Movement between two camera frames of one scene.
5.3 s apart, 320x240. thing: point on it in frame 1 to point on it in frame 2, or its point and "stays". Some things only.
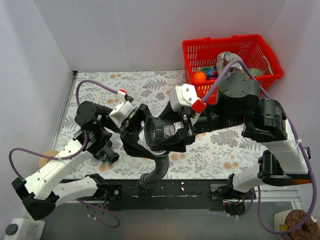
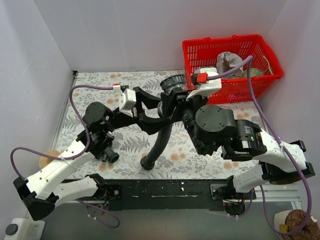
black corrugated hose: [148, 180] to [147, 163]
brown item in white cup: [288, 220] stays
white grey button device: [25, 228] stays
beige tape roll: [43, 161] stays
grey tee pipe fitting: [107, 152] stays
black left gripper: [135, 121] to [139, 111]
